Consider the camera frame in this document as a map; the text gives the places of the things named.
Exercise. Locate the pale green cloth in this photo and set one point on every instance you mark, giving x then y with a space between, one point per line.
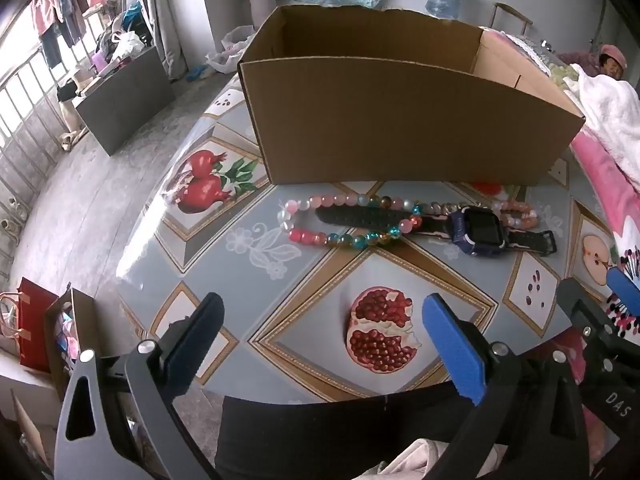
565 74

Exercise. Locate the beige knit garment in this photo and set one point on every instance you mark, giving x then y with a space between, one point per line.
425 460

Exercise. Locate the metal window railing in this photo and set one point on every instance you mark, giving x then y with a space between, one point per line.
25 125

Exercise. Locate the pile of clothes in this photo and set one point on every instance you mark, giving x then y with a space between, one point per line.
125 35

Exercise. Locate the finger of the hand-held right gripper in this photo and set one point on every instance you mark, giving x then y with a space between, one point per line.
625 290
580 310

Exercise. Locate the wooden chair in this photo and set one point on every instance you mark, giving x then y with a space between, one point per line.
510 9

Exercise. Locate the red gift bag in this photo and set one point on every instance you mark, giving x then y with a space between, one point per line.
35 325

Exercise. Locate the large cardboard box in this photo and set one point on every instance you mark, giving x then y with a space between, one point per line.
400 125

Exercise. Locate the white fluffy blanket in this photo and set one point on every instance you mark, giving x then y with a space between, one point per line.
610 110

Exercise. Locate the beige slippers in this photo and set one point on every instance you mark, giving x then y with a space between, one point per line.
72 140

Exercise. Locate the hanging clothes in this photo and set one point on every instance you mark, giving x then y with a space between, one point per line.
60 5

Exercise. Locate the grey curtain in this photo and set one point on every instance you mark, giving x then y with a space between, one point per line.
165 20

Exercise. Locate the person's black pants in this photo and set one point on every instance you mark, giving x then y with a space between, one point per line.
300 435

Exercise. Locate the small open cardboard box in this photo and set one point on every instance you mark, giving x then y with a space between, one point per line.
85 320

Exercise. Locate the grey cabinet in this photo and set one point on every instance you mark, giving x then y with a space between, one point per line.
130 105

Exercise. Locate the white plastic bag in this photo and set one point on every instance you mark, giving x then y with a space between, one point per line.
225 57

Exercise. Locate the white handbag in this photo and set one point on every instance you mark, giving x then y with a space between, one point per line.
7 330

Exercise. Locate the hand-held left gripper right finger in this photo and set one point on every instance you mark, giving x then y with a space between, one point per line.
455 350

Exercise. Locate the white lace cloth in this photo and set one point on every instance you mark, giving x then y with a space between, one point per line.
530 50

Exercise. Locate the blue slippers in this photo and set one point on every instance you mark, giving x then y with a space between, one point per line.
197 74

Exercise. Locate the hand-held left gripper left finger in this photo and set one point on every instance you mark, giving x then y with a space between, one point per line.
195 340

